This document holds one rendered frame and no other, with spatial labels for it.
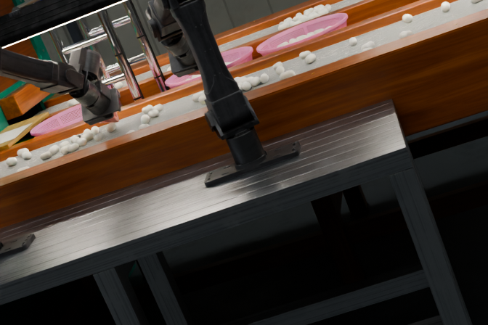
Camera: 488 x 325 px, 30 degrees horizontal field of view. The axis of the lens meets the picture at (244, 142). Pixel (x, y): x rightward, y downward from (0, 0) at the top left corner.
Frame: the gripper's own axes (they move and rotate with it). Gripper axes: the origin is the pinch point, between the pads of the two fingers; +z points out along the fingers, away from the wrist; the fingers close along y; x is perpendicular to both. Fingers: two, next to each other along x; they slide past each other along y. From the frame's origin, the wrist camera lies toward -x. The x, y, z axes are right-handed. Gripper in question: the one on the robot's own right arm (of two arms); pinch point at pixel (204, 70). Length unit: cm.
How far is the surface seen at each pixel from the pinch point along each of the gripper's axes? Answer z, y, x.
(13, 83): 52, 83, -51
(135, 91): 18.7, 26.2, -12.4
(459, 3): 14, -62, -2
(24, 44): 62, 83, -72
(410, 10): 16, -50, -6
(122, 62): 13.2, 26.4, -18.8
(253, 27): 68, 2, -50
